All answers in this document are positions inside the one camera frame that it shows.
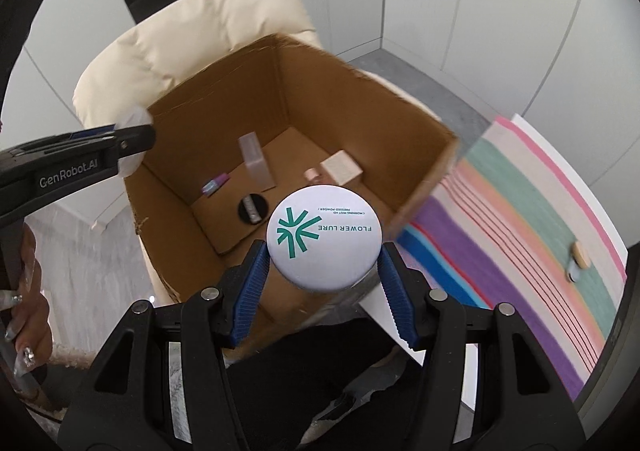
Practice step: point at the person's left hand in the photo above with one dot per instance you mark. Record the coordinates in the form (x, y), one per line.
(35, 321)

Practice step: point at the white cube carton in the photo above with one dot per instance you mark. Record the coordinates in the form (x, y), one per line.
(341, 167)

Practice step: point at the brown cardboard box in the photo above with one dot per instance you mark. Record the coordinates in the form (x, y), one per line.
(225, 96)

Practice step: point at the translucent plastic box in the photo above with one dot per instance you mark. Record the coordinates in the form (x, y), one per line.
(255, 163)

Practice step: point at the cream padded chair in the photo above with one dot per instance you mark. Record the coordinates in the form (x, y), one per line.
(175, 31)

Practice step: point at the white round compact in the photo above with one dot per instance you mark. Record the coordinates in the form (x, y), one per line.
(325, 263)

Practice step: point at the person's black pants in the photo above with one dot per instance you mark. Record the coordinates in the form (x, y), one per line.
(310, 371)

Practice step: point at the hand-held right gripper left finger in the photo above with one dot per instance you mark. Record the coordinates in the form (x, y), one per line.
(250, 296)

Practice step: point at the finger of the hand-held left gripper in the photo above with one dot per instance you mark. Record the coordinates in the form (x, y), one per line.
(137, 141)
(95, 133)

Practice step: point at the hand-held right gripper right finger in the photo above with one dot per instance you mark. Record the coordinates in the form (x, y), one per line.
(400, 301)

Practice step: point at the purple small tube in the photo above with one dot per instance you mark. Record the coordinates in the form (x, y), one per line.
(215, 185)

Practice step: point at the striped colourful cloth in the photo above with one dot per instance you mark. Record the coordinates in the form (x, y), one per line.
(500, 241)

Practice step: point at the white table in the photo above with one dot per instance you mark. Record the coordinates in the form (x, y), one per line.
(385, 316)

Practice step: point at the grey round jar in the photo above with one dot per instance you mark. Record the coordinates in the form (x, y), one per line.
(573, 275)

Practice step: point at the beige makeup sponge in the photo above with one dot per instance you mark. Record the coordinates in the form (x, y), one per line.
(580, 251)

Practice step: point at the small pink bottle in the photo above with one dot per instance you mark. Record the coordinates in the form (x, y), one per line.
(314, 175)

